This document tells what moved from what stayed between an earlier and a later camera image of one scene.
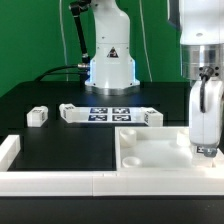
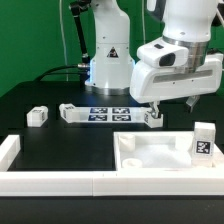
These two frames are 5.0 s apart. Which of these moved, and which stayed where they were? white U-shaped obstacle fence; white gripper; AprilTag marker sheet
Moved: white gripper
Stayed: white U-shaped obstacle fence; AprilTag marker sheet
